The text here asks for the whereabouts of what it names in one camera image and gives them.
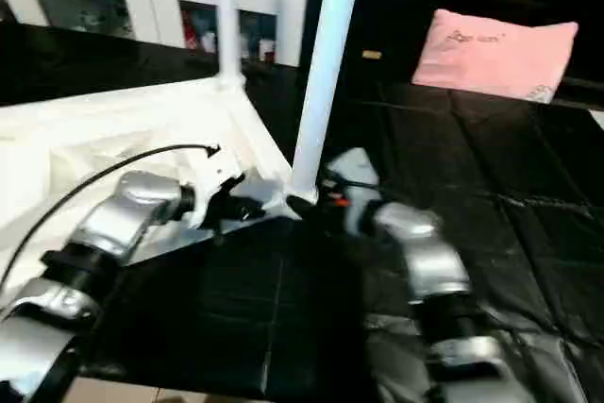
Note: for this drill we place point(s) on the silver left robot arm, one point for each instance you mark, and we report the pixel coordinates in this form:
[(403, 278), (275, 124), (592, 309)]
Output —
[(123, 219)]

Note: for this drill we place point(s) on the pink pillow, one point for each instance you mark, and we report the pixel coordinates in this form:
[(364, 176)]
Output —
[(495, 54)]

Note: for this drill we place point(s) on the small yellow label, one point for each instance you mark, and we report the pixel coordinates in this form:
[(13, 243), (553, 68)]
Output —
[(372, 55)]

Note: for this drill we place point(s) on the white plastic table top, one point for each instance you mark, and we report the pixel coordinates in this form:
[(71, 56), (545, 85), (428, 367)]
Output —
[(75, 148)]

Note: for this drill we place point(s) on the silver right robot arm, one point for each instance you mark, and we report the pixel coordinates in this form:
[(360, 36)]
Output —
[(425, 252)]

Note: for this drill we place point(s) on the black work mat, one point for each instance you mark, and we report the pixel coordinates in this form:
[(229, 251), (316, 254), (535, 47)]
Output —
[(510, 167)]

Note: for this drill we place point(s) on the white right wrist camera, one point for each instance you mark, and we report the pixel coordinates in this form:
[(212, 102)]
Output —
[(354, 172)]

